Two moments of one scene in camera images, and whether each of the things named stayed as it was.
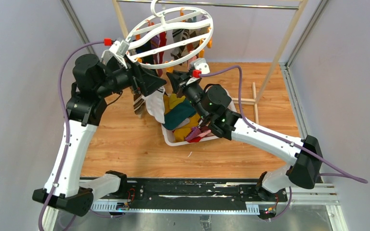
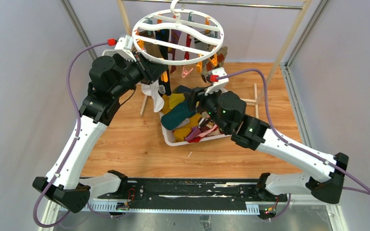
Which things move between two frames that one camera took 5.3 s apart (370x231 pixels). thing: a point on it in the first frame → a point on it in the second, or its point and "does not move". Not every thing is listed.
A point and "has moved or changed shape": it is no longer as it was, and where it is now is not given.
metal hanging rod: [215, 4] does not move
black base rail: [188, 195] does not move
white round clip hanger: [167, 37] has moved or changed shape
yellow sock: [180, 133] does not move
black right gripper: [177, 80] → [197, 94]
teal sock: [183, 110] does not move
